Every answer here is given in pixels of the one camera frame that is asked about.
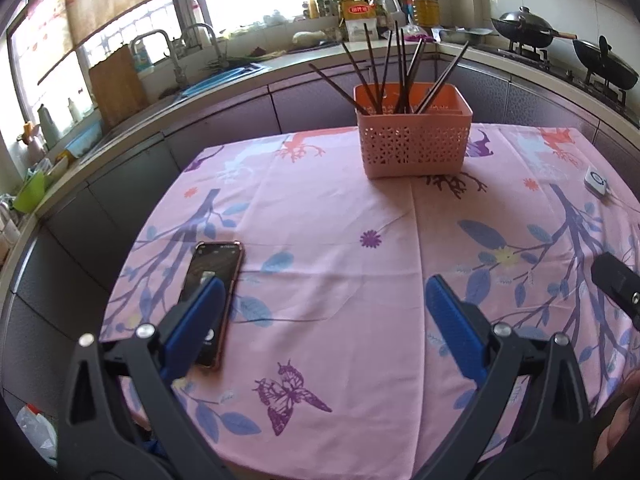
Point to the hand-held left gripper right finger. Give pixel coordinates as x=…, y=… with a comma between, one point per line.
x=455, y=330

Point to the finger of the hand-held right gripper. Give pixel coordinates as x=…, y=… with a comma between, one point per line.
x=615, y=280

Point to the pink printed tablecloth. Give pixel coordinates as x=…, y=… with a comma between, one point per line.
x=325, y=260

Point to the small white bottle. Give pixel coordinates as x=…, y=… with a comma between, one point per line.
x=75, y=110

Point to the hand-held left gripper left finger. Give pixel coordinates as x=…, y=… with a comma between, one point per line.
x=195, y=320

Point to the tall metal faucet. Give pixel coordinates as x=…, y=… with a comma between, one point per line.
x=172, y=60

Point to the wooden cutting board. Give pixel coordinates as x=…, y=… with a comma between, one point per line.
x=117, y=90

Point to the white plastic jug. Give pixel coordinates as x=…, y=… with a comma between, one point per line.
x=389, y=7

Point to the small white round-button device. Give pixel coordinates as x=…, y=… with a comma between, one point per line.
x=596, y=181

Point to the clear plastic bag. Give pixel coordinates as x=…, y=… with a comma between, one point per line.
x=425, y=35

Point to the bunch of wooden chopsticks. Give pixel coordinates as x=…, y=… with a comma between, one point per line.
x=372, y=62

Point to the metal basin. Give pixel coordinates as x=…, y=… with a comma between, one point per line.
x=465, y=35

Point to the green onions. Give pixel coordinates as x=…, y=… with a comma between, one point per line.
x=230, y=62

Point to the grey thermos bottle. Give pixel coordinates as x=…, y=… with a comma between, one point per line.
x=48, y=125

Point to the orange plastic utensil basket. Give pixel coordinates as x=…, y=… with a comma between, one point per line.
x=415, y=145

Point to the white radish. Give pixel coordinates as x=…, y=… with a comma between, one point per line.
x=307, y=37

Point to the yellow cooking oil bottle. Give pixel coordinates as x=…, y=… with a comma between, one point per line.
x=426, y=7

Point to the white plastic bag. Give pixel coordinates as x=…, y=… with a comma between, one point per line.
x=35, y=432

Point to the yellow labelled food bag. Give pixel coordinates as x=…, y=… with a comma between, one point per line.
x=356, y=15

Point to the blue kitchen sink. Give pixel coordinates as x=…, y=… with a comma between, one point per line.
x=225, y=79

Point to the gas stove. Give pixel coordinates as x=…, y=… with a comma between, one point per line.
x=560, y=57

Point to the black smartphone pink case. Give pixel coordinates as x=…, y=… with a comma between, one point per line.
x=215, y=260

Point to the green bowl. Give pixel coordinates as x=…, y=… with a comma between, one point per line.
x=30, y=192

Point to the curved metal faucet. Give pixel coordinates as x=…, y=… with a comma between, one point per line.
x=212, y=40

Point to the black wok with lid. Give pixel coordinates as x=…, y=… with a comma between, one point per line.
x=605, y=65

